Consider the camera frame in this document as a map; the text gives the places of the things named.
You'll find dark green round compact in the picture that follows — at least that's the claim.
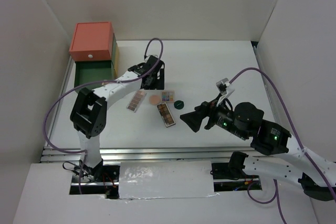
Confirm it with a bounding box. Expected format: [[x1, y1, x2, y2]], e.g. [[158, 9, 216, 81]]
[[174, 100, 184, 110]]

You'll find brown eyeshadow palette silver case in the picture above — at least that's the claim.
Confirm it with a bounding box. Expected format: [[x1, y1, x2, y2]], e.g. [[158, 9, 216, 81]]
[[157, 103, 176, 127]]

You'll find bare peach makeup puff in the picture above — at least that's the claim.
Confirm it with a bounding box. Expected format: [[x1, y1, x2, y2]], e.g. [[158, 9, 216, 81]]
[[149, 95, 161, 105]]

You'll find coral top drawer box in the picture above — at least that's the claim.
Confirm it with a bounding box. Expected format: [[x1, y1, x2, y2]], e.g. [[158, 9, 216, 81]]
[[69, 22, 114, 62]]

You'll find white foil-edged cover panel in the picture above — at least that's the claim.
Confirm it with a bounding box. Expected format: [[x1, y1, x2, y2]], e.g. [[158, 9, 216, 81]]
[[119, 161, 216, 199]]

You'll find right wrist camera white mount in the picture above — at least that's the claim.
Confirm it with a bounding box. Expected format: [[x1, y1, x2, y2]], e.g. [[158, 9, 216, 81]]
[[216, 78, 235, 106]]

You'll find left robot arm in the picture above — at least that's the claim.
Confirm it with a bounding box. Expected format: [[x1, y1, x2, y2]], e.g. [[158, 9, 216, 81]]
[[70, 55, 165, 182]]

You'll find long pink-brown eyeshadow palette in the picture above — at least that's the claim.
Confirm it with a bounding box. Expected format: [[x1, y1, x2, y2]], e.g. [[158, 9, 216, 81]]
[[127, 90, 146, 113]]

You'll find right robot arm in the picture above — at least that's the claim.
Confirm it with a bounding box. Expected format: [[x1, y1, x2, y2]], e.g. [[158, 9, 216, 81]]
[[180, 101, 335, 201]]

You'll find green drawer box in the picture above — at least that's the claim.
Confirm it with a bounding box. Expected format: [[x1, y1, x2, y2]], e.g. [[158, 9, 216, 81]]
[[74, 35, 118, 87]]

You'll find colourful square eyeshadow palette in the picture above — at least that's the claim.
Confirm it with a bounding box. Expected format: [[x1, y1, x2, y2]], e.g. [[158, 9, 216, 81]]
[[161, 90, 175, 103]]

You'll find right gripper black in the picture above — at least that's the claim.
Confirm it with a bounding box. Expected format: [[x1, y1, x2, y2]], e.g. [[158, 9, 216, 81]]
[[178, 92, 247, 139]]

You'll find aluminium table rail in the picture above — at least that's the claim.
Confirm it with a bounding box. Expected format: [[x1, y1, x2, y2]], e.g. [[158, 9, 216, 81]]
[[39, 147, 259, 163]]

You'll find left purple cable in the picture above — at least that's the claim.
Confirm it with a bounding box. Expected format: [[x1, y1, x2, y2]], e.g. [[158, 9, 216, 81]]
[[43, 38, 165, 195]]

